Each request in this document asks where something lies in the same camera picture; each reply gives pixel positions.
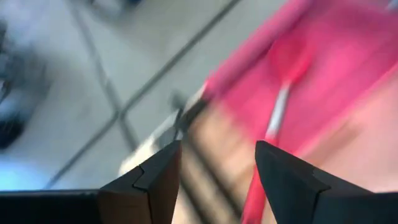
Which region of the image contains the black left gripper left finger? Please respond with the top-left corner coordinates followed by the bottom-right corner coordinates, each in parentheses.
top-left (98, 139), bottom-right (183, 224)

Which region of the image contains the red silicone spoon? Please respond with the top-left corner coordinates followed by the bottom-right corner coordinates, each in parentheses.
top-left (241, 37), bottom-right (315, 224)

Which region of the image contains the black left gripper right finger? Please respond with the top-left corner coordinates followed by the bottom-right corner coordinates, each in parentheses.
top-left (254, 139), bottom-right (398, 224)

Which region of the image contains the pink plastic bin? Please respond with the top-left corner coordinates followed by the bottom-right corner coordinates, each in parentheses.
top-left (201, 0), bottom-right (398, 194)

